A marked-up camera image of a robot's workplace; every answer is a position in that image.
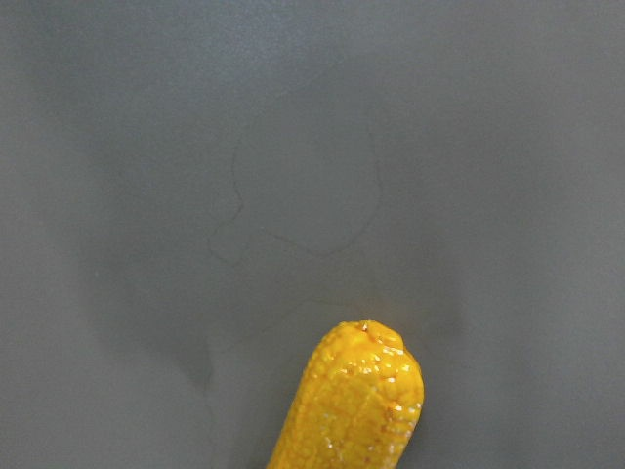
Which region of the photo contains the yellow corn cob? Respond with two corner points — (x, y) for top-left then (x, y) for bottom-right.
(268, 320), (425, 468)

